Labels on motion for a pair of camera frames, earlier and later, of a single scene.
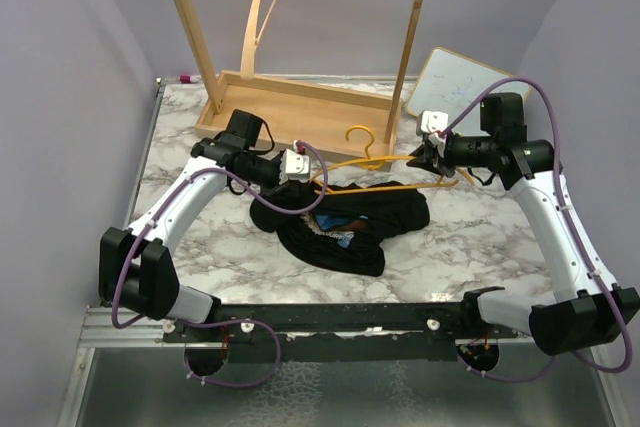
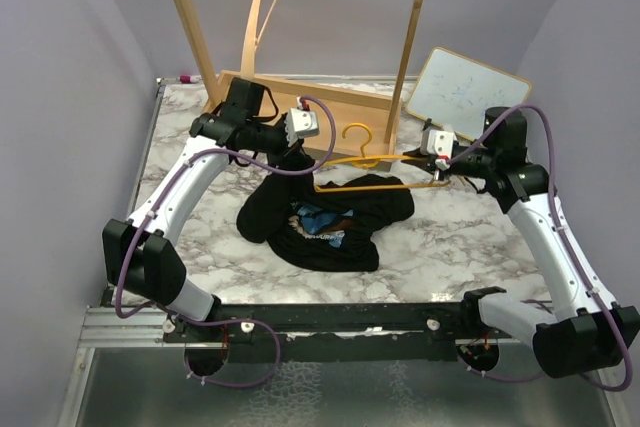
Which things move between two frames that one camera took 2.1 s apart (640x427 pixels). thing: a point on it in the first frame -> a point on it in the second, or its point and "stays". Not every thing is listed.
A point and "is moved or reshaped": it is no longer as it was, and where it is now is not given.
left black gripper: x=291 y=188 -> x=288 y=155
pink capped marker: x=187 y=79 stays
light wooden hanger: x=248 y=62 stays
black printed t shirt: x=348 y=229 is moved or reshaped
